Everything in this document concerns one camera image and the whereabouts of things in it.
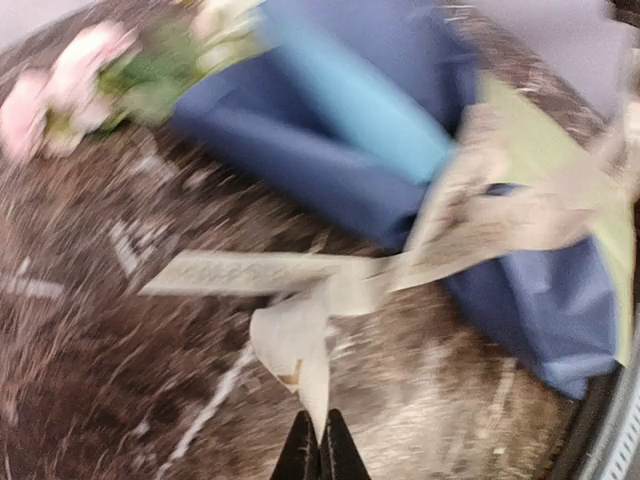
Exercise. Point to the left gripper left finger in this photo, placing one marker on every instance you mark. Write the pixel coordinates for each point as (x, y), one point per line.
(299, 458)

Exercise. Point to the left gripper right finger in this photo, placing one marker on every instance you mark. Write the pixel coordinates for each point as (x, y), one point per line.
(339, 456)

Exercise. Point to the cream ribbon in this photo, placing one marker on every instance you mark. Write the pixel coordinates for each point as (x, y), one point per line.
(458, 226)

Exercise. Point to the light blue wrapping paper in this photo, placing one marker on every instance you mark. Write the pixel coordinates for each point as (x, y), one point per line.
(354, 111)

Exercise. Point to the pink rose stem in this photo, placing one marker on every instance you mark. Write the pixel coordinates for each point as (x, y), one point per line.
(107, 74)

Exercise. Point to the yellow-green wrapping paper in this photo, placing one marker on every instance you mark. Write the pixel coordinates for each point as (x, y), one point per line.
(604, 175)

